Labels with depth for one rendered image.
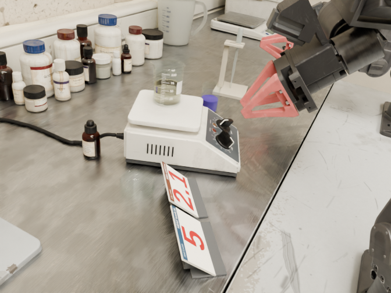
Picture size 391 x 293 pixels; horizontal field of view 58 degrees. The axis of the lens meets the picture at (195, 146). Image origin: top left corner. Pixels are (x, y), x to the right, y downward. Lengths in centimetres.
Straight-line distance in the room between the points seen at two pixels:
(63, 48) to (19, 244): 53
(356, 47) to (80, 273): 45
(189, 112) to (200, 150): 7
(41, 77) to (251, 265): 57
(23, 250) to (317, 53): 45
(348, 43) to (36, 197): 49
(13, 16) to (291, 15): 66
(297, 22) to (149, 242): 35
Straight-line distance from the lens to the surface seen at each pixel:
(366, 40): 52
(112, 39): 97
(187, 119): 59
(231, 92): 91
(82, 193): 57
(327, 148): 78
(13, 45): 91
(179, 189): 54
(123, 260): 48
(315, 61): 50
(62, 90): 82
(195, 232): 49
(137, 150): 60
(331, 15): 59
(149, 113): 60
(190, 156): 59
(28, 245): 50
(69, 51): 91
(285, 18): 50
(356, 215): 63
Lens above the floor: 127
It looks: 33 degrees down
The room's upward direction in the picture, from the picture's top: 8 degrees clockwise
